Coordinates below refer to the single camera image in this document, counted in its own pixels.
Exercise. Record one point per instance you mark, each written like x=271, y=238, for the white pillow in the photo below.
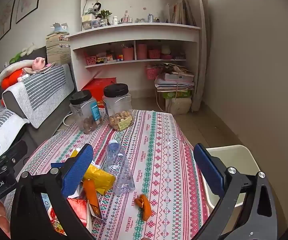
x=11, y=70

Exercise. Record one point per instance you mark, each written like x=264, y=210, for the black white figurine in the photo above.
x=97, y=7

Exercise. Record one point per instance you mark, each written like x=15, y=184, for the pink hanging basket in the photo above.
x=152, y=73

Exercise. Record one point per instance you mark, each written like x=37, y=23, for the striped quilted armrest cover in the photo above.
x=46, y=90

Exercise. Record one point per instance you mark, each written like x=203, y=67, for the small potted plant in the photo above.
x=105, y=16

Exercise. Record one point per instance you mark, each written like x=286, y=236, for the clear display box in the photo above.
x=90, y=22

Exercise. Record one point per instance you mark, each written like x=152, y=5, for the walnut jar with black lid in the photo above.
x=84, y=115

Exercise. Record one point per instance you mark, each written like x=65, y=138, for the red snack packet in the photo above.
x=77, y=208

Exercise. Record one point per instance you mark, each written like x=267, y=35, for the striped quilted seat cover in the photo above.
x=1, y=127

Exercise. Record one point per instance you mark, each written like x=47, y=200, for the pink slotted basket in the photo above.
x=154, y=54

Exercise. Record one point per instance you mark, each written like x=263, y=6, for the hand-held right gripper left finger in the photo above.
x=77, y=170

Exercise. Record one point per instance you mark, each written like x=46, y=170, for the medium framed picture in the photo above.
x=7, y=17

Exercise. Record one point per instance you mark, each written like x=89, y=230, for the green plush toy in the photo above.
x=15, y=59

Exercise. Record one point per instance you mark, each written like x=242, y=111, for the white bag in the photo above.
x=181, y=106

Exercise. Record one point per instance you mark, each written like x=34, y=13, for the tall stack of books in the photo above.
x=57, y=50

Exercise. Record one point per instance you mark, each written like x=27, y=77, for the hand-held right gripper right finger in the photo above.
x=209, y=170

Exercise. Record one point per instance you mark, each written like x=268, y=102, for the grey sofa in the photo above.
x=56, y=110

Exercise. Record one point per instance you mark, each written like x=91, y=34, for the peanut jar with black lid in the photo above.
x=119, y=112

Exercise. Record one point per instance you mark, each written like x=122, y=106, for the pink patterned basket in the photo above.
x=91, y=60

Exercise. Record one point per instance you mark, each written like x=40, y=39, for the pink pig plush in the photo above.
x=38, y=63

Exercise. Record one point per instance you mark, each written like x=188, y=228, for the patterned pink green tablecloth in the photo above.
x=159, y=155

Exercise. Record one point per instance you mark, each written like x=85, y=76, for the orange red cushion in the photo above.
x=9, y=81

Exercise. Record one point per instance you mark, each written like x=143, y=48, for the red gift box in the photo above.
x=99, y=87

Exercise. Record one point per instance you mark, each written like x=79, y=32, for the stack of papers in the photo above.
x=174, y=82

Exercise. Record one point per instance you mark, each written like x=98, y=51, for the curled orange peel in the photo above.
x=145, y=207

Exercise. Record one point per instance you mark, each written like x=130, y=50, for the blue tissue box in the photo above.
x=59, y=28

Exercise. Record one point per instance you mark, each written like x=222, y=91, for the colourful toy cube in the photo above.
x=119, y=57

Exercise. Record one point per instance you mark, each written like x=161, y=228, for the clear plastic bottle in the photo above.
x=120, y=170

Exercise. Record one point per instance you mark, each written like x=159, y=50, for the large framed picture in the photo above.
x=29, y=0

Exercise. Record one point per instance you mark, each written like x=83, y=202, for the white shelf unit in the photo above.
x=134, y=33

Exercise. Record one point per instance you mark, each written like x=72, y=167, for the upright folders and booklets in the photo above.
x=181, y=13

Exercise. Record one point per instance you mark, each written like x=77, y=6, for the yellow toy car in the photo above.
x=100, y=60

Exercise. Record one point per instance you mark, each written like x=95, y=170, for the green cardboard box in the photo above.
x=181, y=94

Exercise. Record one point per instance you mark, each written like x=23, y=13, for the pink round container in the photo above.
x=142, y=52
x=128, y=54

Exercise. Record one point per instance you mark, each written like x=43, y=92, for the small metal can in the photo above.
x=150, y=18

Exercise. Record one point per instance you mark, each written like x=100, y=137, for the small white bottle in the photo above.
x=115, y=20

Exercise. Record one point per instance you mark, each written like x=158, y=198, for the yellow wrapper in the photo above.
x=101, y=178

